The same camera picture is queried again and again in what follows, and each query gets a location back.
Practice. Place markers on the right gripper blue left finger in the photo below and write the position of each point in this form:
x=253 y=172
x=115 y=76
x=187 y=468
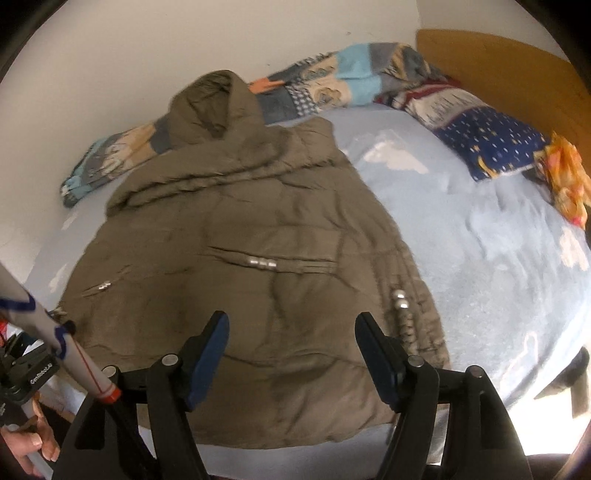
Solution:
x=145 y=433

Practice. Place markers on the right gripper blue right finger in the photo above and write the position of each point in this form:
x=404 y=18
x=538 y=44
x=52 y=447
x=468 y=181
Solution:
x=481 y=441

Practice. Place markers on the olive quilted hooded jacket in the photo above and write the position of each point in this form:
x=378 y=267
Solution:
x=273 y=226

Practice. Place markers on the person's left hand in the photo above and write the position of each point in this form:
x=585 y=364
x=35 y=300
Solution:
x=23 y=443

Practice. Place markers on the light blue cloud bedsheet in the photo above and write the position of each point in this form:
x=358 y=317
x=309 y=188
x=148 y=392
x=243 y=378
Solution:
x=510 y=278

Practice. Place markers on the orange yellow crumpled cloth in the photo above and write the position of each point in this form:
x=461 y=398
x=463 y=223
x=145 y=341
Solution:
x=560 y=166

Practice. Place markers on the navy star pattern pillow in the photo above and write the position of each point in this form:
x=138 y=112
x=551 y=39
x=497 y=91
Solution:
x=492 y=143

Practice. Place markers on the red white patterned blanket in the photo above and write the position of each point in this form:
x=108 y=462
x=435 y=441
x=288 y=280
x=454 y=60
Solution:
x=433 y=104

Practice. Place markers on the wooden headboard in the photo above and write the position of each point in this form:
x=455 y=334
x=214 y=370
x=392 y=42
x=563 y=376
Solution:
x=521 y=80

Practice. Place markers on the patchwork cartoon duvet roll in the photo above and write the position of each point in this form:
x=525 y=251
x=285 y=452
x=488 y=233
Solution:
x=355 y=76

